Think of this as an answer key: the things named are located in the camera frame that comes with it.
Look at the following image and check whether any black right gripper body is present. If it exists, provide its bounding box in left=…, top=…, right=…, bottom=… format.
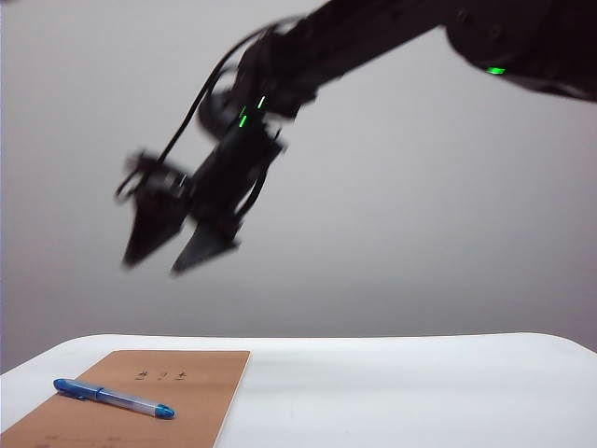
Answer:
left=185, top=126, right=287, bottom=245

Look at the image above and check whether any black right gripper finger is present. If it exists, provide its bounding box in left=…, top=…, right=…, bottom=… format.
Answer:
left=169, top=218, right=243, bottom=277
left=120, top=191, right=188, bottom=271

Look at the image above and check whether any blue transparent ballpoint pen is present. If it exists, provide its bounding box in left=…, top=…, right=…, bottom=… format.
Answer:
left=52, top=378, right=176, bottom=420

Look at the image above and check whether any brown kraft notebook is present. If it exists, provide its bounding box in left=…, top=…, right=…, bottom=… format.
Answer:
left=0, top=349, right=252, bottom=448

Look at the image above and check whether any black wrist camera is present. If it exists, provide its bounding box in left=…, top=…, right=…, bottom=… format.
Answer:
left=115, top=147, right=190, bottom=203

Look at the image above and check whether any black camera cable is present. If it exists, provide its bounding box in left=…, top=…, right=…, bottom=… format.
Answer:
left=157, top=16, right=299, bottom=164

